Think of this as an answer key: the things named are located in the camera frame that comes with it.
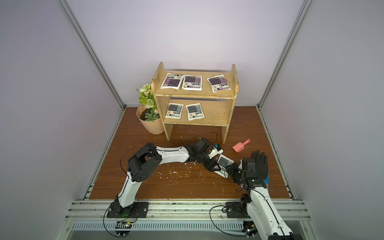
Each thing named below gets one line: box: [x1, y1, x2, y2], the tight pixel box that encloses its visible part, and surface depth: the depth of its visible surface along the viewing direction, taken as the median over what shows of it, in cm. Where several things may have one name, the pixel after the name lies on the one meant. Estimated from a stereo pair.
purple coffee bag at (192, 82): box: [182, 74, 203, 91], surface depth 72 cm
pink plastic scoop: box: [232, 139, 251, 153], surface depth 97 cm
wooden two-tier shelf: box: [151, 62, 239, 144], surface depth 76 cm
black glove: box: [252, 150, 269, 180], surface depth 91 cm
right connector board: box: [241, 220, 258, 239], surface depth 71 cm
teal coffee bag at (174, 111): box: [165, 103, 184, 119], surface depth 89 cm
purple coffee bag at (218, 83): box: [206, 74, 232, 93], surface depth 72 cm
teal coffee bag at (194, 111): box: [185, 103, 205, 121], surface depth 89 cm
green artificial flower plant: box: [136, 83, 160, 122], surface depth 88 cm
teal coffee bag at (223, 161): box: [214, 154, 235, 179], surface depth 89 cm
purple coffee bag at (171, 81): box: [160, 73, 182, 90], surface depth 73 cm
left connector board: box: [115, 220, 133, 238], surface depth 72 cm
